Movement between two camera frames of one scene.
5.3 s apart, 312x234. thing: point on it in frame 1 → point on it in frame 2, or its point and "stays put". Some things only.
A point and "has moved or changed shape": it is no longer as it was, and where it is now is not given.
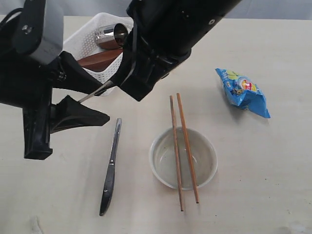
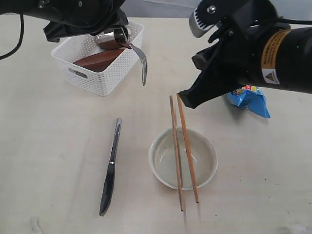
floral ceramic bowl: x=163 y=158 stays put
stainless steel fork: x=97 y=91 has moved or changed shape
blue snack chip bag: x=241 y=91 stays put
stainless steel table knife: x=107 y=182 stays put
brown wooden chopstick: x=172 y=108 stays put
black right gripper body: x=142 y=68 → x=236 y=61
